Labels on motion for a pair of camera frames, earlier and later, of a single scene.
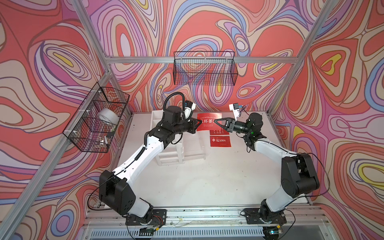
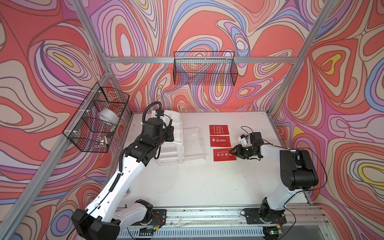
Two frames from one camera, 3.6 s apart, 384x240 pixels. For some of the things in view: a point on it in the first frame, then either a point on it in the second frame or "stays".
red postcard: [220, 141] stays
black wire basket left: [92, 126] stays
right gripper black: [229, 123] -> [238, 152]
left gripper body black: [183, 126] -> [169, 136]
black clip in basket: [110, 134] stays
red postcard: [208, 120] -> [223, 154]
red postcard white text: [218, 132] stays
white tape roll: [108, 115] stays
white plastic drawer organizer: [173, 153] stays
